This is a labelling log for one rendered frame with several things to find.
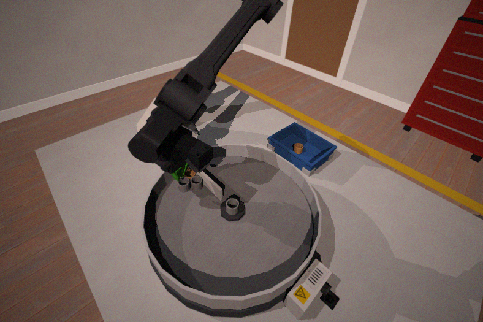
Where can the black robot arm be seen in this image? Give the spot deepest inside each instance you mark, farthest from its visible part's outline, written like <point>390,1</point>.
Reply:
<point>178,103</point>

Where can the grey metal bushing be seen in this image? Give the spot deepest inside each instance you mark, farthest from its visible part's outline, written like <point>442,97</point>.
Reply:
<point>196,183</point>
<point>181,186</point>
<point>232,211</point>

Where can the blue crate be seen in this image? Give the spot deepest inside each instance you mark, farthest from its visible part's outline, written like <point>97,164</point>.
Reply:
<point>316,150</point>

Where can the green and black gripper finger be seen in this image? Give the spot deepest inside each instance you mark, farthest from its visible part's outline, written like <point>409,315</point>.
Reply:
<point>177,174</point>
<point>184,169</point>

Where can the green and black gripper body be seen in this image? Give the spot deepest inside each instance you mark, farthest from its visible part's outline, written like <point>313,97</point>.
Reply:
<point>168,167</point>

